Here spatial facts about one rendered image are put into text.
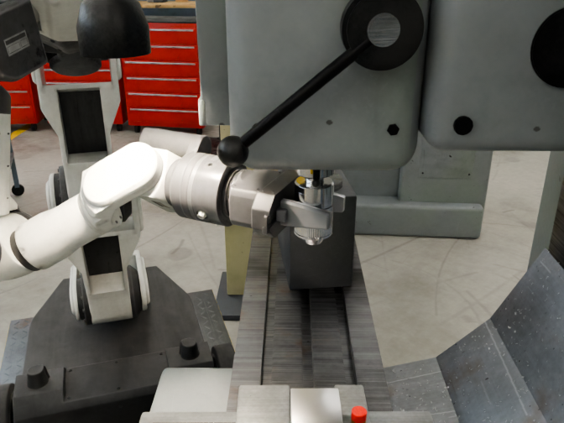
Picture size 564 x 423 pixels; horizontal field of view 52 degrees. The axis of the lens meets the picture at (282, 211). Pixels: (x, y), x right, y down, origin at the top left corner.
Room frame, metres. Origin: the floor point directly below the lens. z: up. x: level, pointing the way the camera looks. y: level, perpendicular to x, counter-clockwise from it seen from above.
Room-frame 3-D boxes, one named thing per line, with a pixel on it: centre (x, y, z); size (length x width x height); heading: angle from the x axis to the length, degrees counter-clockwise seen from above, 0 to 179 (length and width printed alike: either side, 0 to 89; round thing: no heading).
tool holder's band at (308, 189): (0.64, -0.04, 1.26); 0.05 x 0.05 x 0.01
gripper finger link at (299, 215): (0.61, -0.02, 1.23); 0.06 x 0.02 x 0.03; 66
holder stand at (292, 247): (1.05, -0.06, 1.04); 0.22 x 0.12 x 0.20; 6
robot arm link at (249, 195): (0.68, 0.05, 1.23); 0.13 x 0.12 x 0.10; 156
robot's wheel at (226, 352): (1.19, 0.14, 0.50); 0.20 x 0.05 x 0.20; 17
